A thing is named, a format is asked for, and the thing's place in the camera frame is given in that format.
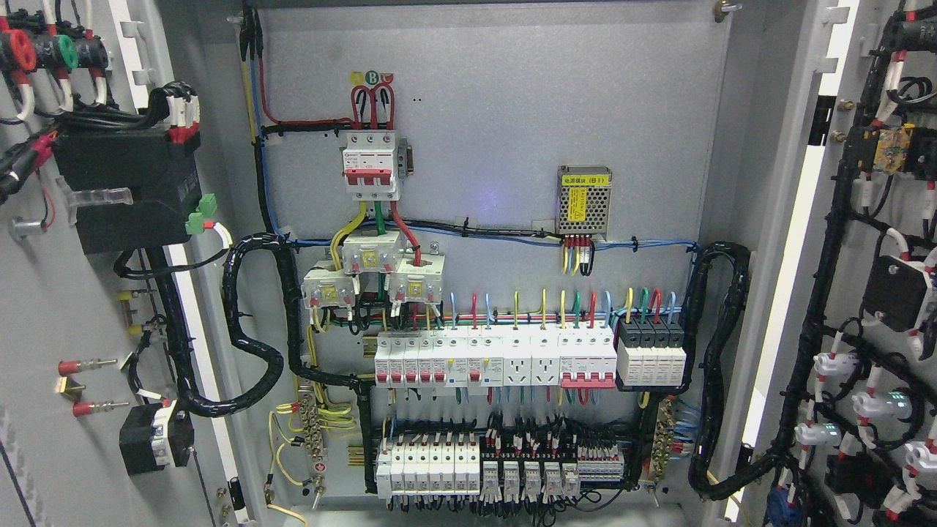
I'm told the brass ground terminal bar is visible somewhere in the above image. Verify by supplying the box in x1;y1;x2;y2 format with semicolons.
649;396;676;485
299;383;327;510

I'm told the black digital power meter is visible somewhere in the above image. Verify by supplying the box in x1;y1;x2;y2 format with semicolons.
53;127;202;255

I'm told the brass ground terminal bar left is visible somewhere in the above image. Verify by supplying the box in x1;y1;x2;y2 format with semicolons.
299;383;327;510

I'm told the grey cabinet door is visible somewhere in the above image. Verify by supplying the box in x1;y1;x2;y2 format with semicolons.
2;1;258;526
671;1;935;526

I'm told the metal mesh power supply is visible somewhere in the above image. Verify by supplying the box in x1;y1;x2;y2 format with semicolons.
555;165;613;236

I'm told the red terminal post block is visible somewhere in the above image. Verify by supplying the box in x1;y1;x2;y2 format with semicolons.
53;358;130;418

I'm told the black corrugated cable conduit left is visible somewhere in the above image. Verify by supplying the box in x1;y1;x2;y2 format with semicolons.
176;233;378;495

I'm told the black white surge protector block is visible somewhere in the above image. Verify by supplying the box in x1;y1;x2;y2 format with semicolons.
615;319;687;392

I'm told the brass ground terminal bar right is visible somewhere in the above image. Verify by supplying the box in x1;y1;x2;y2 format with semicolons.
649;396;676;485

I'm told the white current transformer cluster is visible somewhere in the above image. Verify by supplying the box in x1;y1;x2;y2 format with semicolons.
302;231;445;310

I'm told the white red main breaker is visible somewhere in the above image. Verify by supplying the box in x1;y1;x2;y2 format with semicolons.
339;130;413;201

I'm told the white socket and breaker row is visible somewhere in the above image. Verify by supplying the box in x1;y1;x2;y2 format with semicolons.
373;324;618;391

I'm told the lower relay terminal row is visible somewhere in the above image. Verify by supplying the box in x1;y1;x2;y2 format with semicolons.
375;416;626;516

